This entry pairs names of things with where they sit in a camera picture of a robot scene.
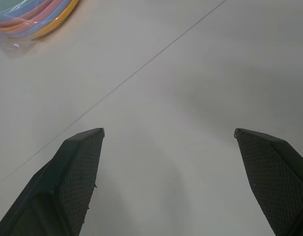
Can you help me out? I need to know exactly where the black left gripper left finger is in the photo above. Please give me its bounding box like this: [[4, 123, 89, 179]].
[[0, 127, 105, 236]]

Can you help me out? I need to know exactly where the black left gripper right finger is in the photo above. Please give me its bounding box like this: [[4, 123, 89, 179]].
[[234, 128, 303, 236]]

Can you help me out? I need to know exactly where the clear plastic wrap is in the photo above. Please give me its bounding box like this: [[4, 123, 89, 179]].
[[0, 31, 39, 59]]

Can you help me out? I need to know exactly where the stack of pastel plastic plates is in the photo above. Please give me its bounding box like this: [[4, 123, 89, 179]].
[[0, 0, 80, 40]]

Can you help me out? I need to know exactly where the blue plastic plate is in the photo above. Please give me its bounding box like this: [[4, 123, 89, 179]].
[[0, 0, 73, 38]]

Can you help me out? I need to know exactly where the pink plastic plate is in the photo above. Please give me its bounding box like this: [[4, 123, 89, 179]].
[[0, 0, 68, 28]]

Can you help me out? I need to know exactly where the green plastic plate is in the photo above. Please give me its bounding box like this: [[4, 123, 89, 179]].
[[0, 0, 32, 15]]

